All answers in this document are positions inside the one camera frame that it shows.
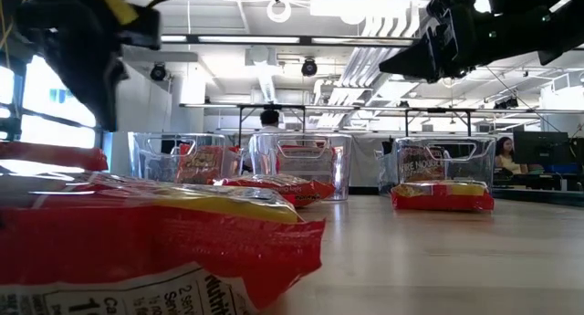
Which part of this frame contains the long ceiling light bar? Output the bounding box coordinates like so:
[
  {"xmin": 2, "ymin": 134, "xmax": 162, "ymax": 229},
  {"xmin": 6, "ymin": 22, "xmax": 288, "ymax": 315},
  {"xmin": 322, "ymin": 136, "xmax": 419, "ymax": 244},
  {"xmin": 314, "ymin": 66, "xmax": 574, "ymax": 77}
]
[{"xmin": 159, "ymin": 34, "xmax": 416, "ymax": 46}]

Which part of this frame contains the clear plastic bin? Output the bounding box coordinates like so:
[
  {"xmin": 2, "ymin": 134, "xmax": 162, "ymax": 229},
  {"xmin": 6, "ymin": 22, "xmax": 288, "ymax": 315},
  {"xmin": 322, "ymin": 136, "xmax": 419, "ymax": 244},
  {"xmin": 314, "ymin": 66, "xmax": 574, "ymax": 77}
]
[
  {"xmin": 127, "ymin": 131, "xmax": 243, "ymax": 184},
  {"xmin": 248, "ymin": 131, "xmax": 353, "ymax": 202},
  {"xmin": 377, "ymin": 135, "xmax": 497, "ymax": 197}
]

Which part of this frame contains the blue box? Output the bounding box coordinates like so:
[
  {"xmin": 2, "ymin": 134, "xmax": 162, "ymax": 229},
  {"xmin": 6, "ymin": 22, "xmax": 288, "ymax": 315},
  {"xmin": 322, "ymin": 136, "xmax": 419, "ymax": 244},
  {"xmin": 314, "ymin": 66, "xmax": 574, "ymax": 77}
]
[{"xmin": 545, "ymin": 163, "xmax": 583, "ymax": 175}]

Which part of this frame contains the black overhead frame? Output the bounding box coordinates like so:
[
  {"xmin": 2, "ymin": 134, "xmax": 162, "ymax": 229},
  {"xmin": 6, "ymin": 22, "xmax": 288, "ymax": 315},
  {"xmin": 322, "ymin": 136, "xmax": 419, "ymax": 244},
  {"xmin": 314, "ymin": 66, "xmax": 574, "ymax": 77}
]
[
  {"xmin": 236, "ymin": 103, "xmax": 308, "ymax": 134},
  {"xmin": 403, "ymin": 107, "xmax": 474, "ymax": 137}
]

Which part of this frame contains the large bright window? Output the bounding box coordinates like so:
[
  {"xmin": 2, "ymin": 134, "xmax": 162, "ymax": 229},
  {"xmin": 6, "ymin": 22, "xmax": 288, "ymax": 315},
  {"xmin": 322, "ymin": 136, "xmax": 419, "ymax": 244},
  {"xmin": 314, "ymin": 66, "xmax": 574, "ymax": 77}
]
[{"xmin": 0, "ymin": 54, "xmax": 99, "ymax": 150}]

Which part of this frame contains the orange spicy noodle pack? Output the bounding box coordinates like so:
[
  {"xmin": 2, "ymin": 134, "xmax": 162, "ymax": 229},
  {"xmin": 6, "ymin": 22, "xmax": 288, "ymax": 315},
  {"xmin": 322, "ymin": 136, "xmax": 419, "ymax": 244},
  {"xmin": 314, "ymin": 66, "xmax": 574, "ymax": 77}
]
[
  {"xmin": 0, "ymin": 141, "xmax": 110, "ymax": 173},
  {"xmin": 213, "ymin": 173, "xmax": 338, "ymax": 209},
  {"xmin": 175, "ymin": 143, "xmax": 241, "ymax": 185}
]

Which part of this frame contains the person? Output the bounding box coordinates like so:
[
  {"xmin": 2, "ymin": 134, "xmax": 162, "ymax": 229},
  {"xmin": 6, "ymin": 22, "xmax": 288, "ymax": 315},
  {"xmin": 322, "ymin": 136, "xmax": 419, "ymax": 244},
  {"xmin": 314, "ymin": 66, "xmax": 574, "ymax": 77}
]
[
  {"xmin": 245, "ymin": 108, "xmax": 293, "ymax": 170},
  {"xmin": 495, "ymin": 136, "xmax": 530, "ymax": 175}
]

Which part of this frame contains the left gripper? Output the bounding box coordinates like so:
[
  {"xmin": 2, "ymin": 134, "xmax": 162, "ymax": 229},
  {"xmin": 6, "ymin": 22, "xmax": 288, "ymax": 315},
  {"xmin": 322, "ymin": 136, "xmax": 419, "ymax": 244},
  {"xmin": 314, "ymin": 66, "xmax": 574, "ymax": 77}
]
[{"xmin": 13, "ymin": 0, "xmax": 162, "ymax": 132}]

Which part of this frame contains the black computer monitor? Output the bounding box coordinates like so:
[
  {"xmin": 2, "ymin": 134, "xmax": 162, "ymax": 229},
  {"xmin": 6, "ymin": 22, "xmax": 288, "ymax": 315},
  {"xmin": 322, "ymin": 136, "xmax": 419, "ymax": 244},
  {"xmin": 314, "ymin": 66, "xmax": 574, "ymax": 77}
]
[{"xmin": 513, "ymin": 131, "xmax": 570, "ymax": 166}]

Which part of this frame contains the black aluminium frame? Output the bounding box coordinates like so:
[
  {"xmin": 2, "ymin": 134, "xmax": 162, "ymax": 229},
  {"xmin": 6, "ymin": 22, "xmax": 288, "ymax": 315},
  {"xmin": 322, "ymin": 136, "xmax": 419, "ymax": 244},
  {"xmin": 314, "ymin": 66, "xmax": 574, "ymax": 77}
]
[{"xmin": 491, "ymin": 186, "xmax": 584, "ymax": 210}]

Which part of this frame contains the black fire noodle pack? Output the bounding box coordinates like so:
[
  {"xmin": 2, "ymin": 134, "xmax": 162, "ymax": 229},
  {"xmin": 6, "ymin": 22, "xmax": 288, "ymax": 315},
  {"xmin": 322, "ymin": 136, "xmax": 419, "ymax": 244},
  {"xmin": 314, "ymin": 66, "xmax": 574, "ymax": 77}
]
[{"xmin": 396, "ymin": 144, "xmax": 448, "ymax": 184}]

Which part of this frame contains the white hanging ring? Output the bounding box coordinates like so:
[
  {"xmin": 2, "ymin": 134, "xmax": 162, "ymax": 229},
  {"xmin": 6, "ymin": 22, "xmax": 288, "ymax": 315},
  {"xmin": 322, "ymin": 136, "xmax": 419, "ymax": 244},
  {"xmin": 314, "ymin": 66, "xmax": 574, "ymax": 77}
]
[{"xmin": 266, "ymin": 0, "xmax": 292, "ymax": 24}]

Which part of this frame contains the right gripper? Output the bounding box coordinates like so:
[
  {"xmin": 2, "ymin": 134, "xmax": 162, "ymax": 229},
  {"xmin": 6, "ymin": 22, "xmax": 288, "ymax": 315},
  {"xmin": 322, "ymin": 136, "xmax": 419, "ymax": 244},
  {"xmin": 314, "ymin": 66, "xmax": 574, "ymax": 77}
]
[{"xmin": 378, "ymin": 0, "xmax": 503, "ymax": 84}]

